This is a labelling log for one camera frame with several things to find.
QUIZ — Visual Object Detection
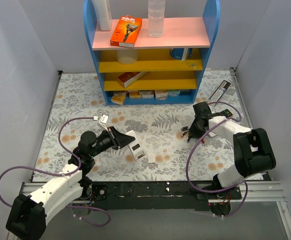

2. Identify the white remote control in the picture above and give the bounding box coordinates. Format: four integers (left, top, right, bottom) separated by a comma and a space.
126, 130, 146, 161

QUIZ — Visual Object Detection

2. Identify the white battery cover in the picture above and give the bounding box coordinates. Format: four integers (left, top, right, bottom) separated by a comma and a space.
148, 153, 156, 164

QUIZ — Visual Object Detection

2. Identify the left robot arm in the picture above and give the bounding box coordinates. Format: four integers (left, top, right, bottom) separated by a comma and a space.
5, 126, 137, 240

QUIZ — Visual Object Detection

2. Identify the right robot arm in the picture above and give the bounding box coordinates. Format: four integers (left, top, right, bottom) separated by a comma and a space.
185, 101, 277, 199

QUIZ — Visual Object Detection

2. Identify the black TV remote control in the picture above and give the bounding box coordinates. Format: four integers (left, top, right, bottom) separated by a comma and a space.
219, 109, 233, 118

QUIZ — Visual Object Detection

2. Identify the black battery top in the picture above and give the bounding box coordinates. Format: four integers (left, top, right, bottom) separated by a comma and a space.
180, 126, 189, 132

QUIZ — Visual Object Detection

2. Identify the green sponge pack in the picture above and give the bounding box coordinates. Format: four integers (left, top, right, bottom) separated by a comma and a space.
168, 89, 181, 97

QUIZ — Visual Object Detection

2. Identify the yellow sponge pack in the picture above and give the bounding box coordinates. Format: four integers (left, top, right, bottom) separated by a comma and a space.
111, 90, 127, 106

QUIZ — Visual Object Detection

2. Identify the black silver toothpaste box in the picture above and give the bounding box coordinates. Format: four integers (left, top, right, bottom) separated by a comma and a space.
208, 80, 231, 103

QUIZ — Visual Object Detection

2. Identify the cream sponge pack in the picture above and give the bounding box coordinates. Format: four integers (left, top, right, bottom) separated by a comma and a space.
154, 89, 169, 101

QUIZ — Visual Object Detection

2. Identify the white sponge pack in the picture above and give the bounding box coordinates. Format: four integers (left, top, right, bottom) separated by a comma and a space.
139, 90, 155, 99

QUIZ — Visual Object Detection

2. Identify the red and silver long box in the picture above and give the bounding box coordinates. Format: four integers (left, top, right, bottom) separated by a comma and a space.
117, 71, 149, 88

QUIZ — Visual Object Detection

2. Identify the blue and yellow shelf unit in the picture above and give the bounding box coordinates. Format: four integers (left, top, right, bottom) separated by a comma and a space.
83, 0, 221, 105

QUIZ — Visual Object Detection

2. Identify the black base bar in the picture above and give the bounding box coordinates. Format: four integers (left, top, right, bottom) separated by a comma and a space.
71, 180, 241, 211

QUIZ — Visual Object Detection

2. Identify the white translucent cup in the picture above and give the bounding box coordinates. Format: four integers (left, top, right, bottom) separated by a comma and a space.
116, 49, 139, 65

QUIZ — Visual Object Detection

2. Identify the orange razor box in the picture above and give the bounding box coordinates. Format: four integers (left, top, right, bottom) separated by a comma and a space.
110, 15, 143, 48

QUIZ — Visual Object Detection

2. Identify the clear plastic bottle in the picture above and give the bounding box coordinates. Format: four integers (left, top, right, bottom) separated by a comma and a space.
148, 0, 166, 38

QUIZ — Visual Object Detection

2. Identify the white bottle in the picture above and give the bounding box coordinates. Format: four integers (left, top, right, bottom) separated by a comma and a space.
94, 0, 112, 31

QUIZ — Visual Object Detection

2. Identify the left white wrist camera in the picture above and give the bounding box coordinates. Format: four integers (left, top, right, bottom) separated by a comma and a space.
92, 114, 109, 131

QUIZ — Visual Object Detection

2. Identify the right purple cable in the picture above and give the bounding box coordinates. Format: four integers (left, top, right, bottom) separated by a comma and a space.
185, 101, 249, 218

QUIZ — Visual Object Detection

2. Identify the purple cable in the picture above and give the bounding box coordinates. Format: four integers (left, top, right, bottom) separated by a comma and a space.
0, 114, 111, 227
185, 101, 249, 218

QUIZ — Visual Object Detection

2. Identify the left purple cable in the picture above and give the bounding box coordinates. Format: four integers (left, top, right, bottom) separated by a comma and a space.
0, 114, 111, 227

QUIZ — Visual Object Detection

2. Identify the metal corner rail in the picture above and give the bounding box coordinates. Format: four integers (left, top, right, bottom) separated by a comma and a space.
229, 67, 238, 83

